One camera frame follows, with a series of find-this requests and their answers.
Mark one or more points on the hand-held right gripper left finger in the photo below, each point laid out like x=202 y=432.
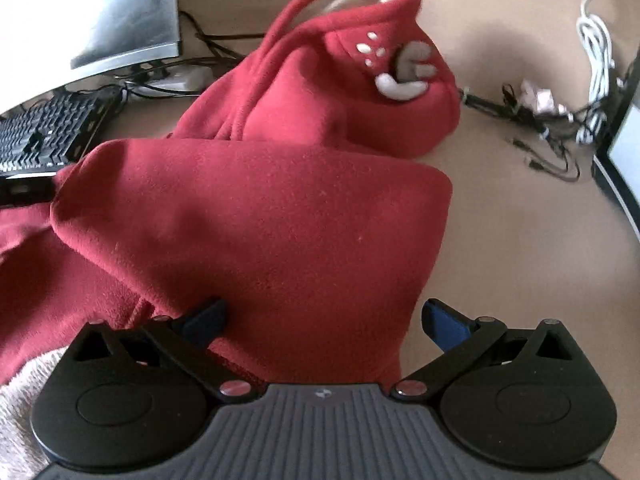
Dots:
x=210 y=322

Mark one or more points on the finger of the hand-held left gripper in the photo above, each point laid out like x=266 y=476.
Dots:
x=27 y=190

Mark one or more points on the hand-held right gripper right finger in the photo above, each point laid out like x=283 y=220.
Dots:
x=445 y=327

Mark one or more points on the red fleece hooded garment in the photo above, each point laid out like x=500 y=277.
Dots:
x=275 y=220

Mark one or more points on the black keyboard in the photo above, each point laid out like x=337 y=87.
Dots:
x=45 y=130

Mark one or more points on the black curved monitor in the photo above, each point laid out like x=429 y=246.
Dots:
x=85 y=15

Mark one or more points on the white power adapter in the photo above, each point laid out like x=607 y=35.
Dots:
x=182 y=80

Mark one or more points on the white glass-sided computer case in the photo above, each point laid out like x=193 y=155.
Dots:
x=622 y=160

